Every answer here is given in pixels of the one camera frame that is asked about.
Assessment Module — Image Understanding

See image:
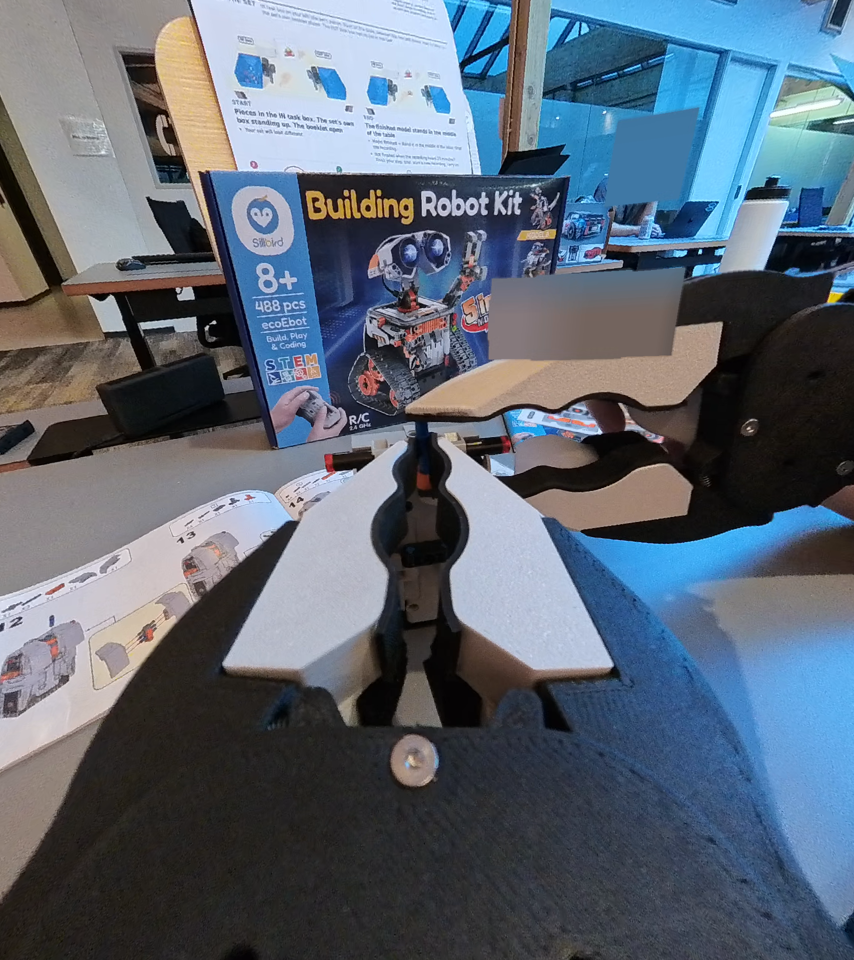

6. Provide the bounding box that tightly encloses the printed sticker sheet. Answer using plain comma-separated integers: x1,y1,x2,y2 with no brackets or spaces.
513,407,602,434

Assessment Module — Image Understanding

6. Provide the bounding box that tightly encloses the blue robot kit box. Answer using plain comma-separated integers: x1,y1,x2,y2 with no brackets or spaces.
198,171,572,450

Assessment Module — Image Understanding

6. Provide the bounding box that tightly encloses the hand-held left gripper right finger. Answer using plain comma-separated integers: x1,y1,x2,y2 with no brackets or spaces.
427,437,615,717

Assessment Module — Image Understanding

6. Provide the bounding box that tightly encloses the grey desk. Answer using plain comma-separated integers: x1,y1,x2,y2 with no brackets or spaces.
0,420,854,931

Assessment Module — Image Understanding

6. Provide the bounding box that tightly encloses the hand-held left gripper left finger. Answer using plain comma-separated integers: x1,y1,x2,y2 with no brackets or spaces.
222,441,422,727

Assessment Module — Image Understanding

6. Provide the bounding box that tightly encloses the black office chair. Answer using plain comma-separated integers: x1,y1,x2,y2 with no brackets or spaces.
145,196,246,352

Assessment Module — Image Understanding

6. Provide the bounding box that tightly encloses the white instruction booklet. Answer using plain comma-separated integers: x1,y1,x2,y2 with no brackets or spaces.
0,468,360,800

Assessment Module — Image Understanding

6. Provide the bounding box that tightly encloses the car model kit box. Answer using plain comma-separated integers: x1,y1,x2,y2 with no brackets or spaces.
558,210,611,265

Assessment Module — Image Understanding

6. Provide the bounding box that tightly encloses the white water bottle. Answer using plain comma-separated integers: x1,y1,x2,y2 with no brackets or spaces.
719,176,791,275

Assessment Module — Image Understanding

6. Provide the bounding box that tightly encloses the curved plywood panel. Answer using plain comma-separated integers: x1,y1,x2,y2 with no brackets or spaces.
155,16,240,177

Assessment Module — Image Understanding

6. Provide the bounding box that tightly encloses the small white notice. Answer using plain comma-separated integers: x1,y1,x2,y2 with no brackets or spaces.
59,114,114,157

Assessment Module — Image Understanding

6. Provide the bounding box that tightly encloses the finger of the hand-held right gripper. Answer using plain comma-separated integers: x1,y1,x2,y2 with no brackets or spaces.
504,431,698,531
404,322,725,421

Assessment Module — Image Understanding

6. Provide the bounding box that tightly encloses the dark grey case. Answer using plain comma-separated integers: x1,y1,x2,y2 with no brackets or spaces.
97,352,225,438

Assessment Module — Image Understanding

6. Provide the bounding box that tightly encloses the grey toy robot model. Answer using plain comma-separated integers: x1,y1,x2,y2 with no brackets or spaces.
322,429,515,723

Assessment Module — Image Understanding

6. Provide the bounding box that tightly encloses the white printed notice sheet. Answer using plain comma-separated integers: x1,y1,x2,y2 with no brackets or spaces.
190,0,482,175

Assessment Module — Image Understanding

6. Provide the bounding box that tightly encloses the wood-topped table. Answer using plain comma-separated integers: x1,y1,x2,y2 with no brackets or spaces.
61,261,227,369
605,236,733,273

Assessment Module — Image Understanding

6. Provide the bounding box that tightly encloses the wooden post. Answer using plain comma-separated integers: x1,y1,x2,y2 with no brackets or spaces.
502,0,551,151

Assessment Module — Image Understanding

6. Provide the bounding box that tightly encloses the dark laptop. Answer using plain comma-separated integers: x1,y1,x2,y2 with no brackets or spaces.
670,198,720,235

